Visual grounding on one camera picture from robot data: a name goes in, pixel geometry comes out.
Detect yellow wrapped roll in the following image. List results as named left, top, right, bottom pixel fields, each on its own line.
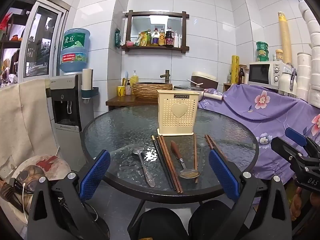
left=231, top=55, right=240, bottom=85

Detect silver spoon patterned handle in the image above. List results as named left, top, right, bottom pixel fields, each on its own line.
left=132, top=148, right=156, bottom=188

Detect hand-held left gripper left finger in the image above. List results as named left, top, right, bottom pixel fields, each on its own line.
left=27, top=149, right=112, bottom=240

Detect teal cup holder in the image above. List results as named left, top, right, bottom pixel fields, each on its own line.
left=80, top=87, right=99, bottom=99

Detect person's right leg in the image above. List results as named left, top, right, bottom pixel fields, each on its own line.
left=189, top=199, right=236, bottom=240

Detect beige cloth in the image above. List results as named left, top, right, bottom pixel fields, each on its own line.
left=0, top=79, right=59, bottom=170

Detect purple floral cloth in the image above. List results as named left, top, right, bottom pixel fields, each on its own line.
left=197, top=84, right=320, bottom=205

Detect wooden counter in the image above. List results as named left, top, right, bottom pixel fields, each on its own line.
left=105, top=94, right=160, bottom=111

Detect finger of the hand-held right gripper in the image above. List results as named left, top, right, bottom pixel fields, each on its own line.
left=271, top=136, right=313, bottom=167
left=284, top=127, right=320, bottom=155

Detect person's right hand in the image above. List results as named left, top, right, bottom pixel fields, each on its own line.
left=291, top=187, right=304, bottom=222

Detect purple label bottle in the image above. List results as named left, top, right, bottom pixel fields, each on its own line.
left=152, top=27, right=160, bottom=47

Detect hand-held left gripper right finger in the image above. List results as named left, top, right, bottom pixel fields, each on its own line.
left=208, top=149, right=293, bottom=240

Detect grey water dispenser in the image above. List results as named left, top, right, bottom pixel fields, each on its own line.
left=46, top=74, right=94, bottom=173

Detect bronze faucet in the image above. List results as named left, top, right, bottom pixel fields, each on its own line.
left=160, top=69, right=173, bottom=83

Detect woven pattern wash basin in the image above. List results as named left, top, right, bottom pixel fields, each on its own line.
left=132, top=82, right=173, bottom=100

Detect person's left leg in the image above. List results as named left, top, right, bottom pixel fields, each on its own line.
left=127, top=207, right=190, bottom=240

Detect stacks of white paper bowls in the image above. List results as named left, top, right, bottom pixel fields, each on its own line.
left=296, top=0, right=320, bottom=105

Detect yellow seasoning packets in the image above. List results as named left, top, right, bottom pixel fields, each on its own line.
left=135, top=30, right=148, bottom=47

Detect person's leg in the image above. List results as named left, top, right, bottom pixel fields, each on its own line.
left=127, top=207, right=190, bottom=240
left=189, top=199, right=236, bottom=240

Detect brown and cream rice cooker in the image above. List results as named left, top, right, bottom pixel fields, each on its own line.
left=191, top=72, right=218, bottom=89

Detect dark sauce bottle red label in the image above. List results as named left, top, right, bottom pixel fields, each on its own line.
left=165, top=27, right=175, bottom=47

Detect white frying pan with lid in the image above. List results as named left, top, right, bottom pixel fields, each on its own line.
left=174, top=85, right=224, bottom=102

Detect tall yellow paper cup stack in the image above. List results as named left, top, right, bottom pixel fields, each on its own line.
left=277, top=12, right=293, bottom=64

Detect wooden framed mirror shelf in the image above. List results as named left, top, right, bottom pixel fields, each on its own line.
left=122, top=10, right=190, bottom=53

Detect wood-handled metal spoon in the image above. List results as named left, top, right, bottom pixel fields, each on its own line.
left=171, top=140, right=201, bottom=179

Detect wooden display shelf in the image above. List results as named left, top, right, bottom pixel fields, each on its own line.
left=0, top=5, right=25, bottom=83

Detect sliding glass window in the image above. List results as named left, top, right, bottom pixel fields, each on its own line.
left=19, top=0, right=68, bottom=79

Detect white paper cup stack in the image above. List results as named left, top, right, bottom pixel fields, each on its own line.
left=81, top=68, right=93, bottom=92

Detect round printed cushion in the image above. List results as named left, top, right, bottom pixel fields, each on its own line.
left=10, top=154, right=72, bottom=205

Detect brown wooden chopstick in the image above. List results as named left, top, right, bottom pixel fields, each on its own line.
left=161, top=135, right=184, bottom=193
left=207, top=134, right=228, bottom=161
left=193, top=134, right=198, bottom=183
left=157, top=135, right=180, bottom=194
left=204, top=134, right=225, bottom=162

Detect blue water jug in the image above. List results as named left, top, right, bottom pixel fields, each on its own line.
left=59, top=28, right=91, bottom=75

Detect white microwave oven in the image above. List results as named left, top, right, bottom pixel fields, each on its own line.
left=247, top=61, right=288, bottom=90

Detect cream plastic utensil holder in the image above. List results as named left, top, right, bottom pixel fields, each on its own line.
left=157, top=89, right=200, bottom=135

